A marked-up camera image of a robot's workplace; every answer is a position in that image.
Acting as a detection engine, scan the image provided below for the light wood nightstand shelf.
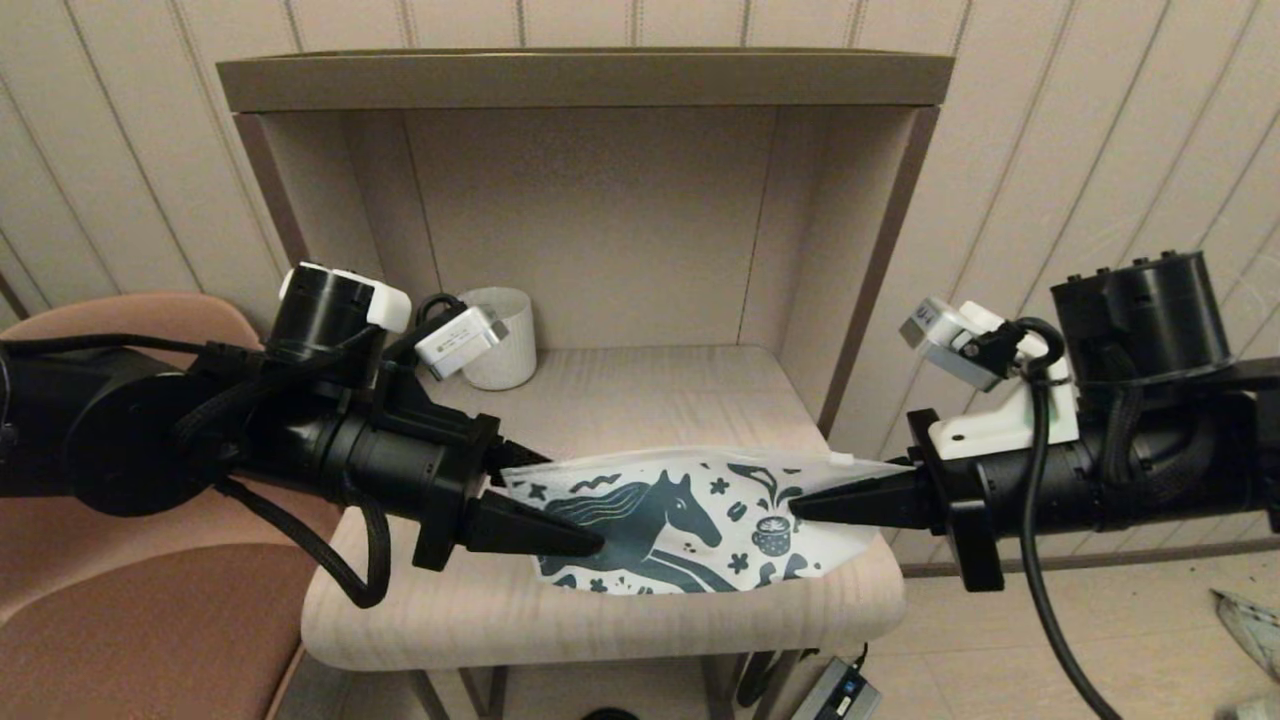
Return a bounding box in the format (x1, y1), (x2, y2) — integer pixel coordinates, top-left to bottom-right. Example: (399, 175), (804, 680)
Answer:
(216, 48), (956, 720)

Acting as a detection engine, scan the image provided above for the grey power adapter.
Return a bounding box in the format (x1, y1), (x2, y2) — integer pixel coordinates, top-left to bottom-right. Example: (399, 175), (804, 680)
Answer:
(790, 645), (883, 720)

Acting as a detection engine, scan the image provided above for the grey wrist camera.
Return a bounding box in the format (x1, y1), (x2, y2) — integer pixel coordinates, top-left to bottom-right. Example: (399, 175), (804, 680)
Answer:
(898, 297), (1081, 461)
(385, 293), (509, 386)

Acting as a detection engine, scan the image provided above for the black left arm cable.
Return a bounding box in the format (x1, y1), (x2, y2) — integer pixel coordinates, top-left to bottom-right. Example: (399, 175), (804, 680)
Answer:
(215, 475), (391, 609)

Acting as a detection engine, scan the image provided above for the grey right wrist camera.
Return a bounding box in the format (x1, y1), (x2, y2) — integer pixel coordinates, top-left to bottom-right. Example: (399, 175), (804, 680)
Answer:
(898, 297), (1081, 461)

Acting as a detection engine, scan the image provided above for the white horse-print zip pouch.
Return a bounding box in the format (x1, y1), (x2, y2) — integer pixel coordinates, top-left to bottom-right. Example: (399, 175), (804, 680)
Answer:
(500, 447), (916, 596)

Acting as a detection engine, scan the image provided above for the white speckled floor bag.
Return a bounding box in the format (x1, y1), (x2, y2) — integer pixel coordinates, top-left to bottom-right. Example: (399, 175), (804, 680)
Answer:
(1208, 588), (1280, 720)

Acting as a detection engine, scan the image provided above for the white ribbed mug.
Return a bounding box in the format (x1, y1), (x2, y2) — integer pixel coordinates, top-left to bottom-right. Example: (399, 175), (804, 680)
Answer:
(458, 287), (538, 391)

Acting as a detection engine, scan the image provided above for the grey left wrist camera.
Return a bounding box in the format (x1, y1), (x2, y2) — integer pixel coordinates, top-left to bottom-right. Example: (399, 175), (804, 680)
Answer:
(385, 293), (509, 386)

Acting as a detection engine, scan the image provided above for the brown upholstered chair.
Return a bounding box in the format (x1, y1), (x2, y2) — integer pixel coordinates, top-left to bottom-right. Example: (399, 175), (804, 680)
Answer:
(0, 290), (346, 720)

